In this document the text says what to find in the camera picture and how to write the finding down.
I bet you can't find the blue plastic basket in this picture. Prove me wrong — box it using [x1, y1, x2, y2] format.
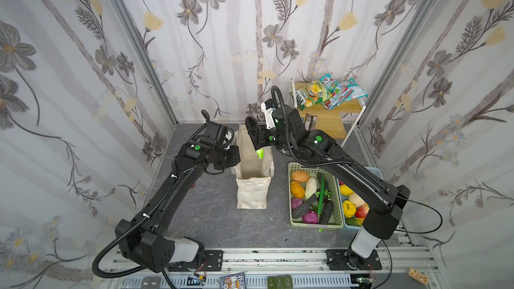
[343, 167, 384, 230]

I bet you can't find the printed card box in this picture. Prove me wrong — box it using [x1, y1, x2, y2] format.
[218, 273, 247, 289]

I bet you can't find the cream canvas grocery bag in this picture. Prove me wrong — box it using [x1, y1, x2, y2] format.
[231, 124, 275, 210]

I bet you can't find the small wooden block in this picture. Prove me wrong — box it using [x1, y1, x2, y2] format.
[408, 268, 429, 286]

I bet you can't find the green plastic basket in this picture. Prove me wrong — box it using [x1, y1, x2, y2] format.
[288, 162, 344, 230]

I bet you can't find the orange bread roll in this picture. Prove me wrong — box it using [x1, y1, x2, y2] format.
[290, 171, 311, 183]

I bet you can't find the yellow green snack bag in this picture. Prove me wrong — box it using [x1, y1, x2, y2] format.
[295, 80, 333, 110]

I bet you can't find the brown chocolate bar pack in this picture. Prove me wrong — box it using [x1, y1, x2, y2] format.
[305, 114, 317, 131]

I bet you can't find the white radish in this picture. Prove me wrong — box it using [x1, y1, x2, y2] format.
[305, 177, 318, 200]

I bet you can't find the green button pad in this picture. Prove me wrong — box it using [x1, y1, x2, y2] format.
[266, 275, 293, 289]

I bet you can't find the dark cucumber left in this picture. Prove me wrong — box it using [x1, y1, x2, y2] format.
[291, 194, 317, 219]

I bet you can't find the green orange mango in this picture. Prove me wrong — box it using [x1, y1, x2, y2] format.
[345, 217, 364, 227]

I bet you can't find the yellow lemon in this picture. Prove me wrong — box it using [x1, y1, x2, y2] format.
[339, 185, 353, 197]

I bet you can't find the magenta purple cabbage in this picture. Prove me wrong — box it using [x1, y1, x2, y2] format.
[302, 211, 319, 224]

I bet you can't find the light teal snack bag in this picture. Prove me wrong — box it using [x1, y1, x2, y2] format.
[345, 78, 368, 100]

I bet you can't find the yellow bell pepper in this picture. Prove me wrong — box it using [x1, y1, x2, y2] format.
[342, 200, 357, 219]

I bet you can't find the white wooden two-tier shelf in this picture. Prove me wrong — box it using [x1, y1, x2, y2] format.
[290, 80, 366, 144]

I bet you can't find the beige pear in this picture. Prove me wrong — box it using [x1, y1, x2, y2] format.
[348, 193, 366, 208]

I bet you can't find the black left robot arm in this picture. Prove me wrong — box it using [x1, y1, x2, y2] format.
[92, 121, 240, 278]

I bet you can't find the dark cucumber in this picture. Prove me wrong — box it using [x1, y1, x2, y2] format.
[291, 194, 317, 219]
[319, 201, 334, 225]

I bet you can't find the purple onion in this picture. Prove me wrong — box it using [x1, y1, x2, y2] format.
[290, 197, 303, 211]

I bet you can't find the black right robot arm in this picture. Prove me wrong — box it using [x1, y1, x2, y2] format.
[245, 107, 410, 259]

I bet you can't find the dark cucumber right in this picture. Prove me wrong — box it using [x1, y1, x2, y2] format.
[319, 201, 334, 225]

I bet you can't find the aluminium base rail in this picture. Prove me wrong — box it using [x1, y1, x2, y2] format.
[104, 246, 447, 289]

